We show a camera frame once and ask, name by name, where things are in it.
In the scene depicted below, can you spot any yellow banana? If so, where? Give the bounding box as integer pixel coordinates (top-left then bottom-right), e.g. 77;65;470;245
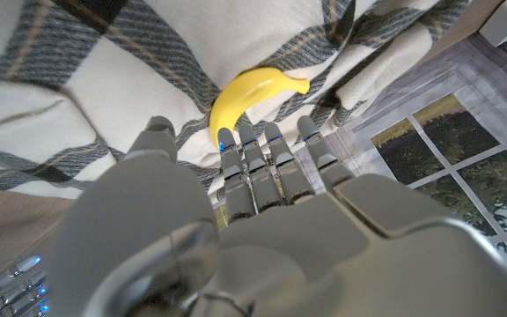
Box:
208;66;311;151

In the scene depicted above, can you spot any cream plaid scarf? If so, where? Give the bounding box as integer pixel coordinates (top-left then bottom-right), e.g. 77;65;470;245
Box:
0;0;473;199

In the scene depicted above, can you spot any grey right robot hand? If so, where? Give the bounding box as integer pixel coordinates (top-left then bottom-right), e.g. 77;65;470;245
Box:
0;254;50;317

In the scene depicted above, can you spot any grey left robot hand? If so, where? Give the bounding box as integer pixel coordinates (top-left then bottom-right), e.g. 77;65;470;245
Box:
48;114;507;317

